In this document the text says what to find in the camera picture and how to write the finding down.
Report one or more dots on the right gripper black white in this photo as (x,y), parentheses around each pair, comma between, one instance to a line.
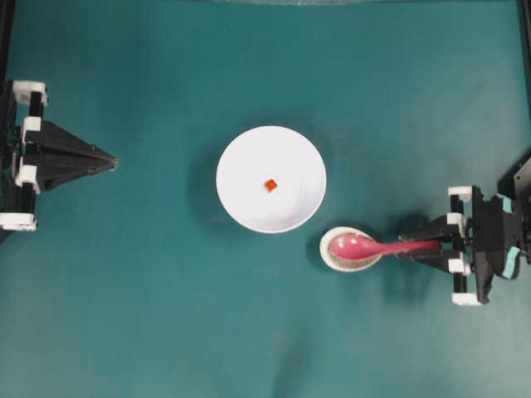
(450,228)

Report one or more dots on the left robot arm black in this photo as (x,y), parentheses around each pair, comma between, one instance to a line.
(7,18)

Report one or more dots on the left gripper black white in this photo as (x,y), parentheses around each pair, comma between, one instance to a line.
(26,171)

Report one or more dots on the pink plastic spoon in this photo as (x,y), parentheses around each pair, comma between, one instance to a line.
(357,247)

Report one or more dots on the small crackle-glaze ceramic dish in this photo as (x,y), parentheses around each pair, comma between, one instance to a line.
(337,263)

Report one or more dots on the small red block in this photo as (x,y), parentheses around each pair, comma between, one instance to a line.
(271,185)

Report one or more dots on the large white bowl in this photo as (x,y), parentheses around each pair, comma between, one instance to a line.
(261,154)

